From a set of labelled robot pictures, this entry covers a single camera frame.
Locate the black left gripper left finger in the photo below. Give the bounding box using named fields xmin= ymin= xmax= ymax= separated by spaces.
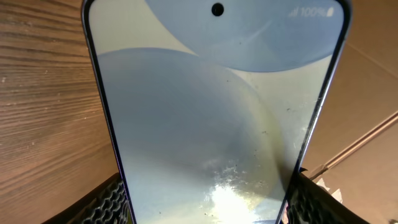
xmin=44 ymin=173 xmax=129 ymax=224

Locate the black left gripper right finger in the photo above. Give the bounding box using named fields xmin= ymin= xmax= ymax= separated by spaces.
xmin=286 ymin=167 xmax=368 ymax=224

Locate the Galaxy smartphone blue screen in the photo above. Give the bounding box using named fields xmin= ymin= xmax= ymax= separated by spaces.
xmin=81 ymin=0 xmax=352 ymax=224

